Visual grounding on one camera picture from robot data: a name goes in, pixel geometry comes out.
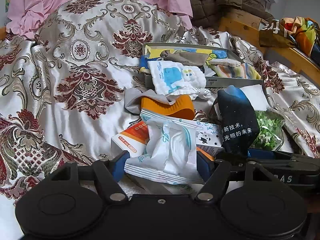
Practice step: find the white teal wipes packet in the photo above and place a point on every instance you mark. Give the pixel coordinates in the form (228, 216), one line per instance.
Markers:
(172, 150)

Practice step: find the orange ribbed silicone holder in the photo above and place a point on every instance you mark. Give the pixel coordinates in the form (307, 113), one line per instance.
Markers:
(165, 107)

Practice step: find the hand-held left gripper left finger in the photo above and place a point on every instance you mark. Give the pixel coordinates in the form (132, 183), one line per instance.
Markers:
(118, 165)

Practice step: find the white packet with black spots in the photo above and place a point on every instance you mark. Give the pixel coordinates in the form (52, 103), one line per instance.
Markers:
(210, 135)

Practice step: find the pastel striped sock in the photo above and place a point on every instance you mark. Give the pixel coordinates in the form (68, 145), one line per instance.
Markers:
(237, 71)

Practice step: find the navy blue sock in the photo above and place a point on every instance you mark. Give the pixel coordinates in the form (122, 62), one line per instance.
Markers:
(237, 120)

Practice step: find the wooden bed guard rail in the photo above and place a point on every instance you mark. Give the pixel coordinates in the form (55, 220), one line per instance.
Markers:
(2, 33)

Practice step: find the colourful patchwork cloth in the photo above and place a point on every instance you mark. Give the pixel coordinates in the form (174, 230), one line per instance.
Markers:
(305, 32)

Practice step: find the white and orange carton box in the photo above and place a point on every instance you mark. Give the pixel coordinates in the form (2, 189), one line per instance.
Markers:
(125, 142)

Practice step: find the bag of green plastic leaves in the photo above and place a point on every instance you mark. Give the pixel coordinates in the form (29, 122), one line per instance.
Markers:
(267, 127)

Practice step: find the cardboard box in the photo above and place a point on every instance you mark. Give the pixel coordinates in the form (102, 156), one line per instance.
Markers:
(247, 17)

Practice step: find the brown grey sock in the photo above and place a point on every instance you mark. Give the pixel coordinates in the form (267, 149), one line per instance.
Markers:
(185, 56)

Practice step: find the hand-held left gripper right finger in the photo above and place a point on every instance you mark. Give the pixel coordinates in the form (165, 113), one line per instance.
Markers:
(203, 166)

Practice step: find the light grey sock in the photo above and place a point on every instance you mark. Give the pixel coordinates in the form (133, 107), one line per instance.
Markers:
(132, 102)

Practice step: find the small orange carton box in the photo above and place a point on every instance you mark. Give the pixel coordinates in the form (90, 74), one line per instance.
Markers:
(210, 153)

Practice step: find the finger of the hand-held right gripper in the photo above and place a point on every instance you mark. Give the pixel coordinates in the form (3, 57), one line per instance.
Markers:
(260, 153)

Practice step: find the beige sponge pad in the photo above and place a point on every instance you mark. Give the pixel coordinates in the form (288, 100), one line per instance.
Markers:
(225, 63)

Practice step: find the floral satin blanket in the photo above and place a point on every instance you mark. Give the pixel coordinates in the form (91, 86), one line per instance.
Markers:
(62, 67)

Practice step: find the white cartoon print cloth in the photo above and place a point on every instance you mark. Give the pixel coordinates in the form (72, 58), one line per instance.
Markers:
(172, 76)

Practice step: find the wooden bed frame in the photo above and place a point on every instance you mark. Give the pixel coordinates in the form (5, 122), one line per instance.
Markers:
(237, 33)

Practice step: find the cartoon printed metal box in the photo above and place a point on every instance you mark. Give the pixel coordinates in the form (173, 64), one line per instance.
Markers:
(225, 82)

